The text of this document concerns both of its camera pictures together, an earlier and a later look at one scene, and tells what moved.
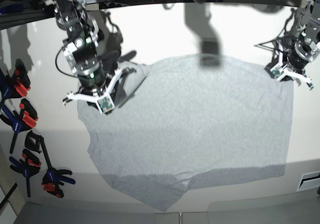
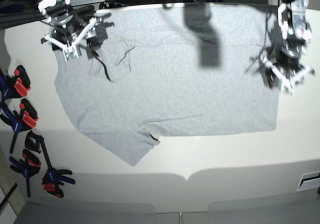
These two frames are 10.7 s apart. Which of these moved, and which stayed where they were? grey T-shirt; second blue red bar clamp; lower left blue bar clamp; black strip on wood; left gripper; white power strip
Moved: left gripper; grey T-shirt
Stayed: black strip on wood; lower left blue bar clamp; white power strip; second blue red bar clamp
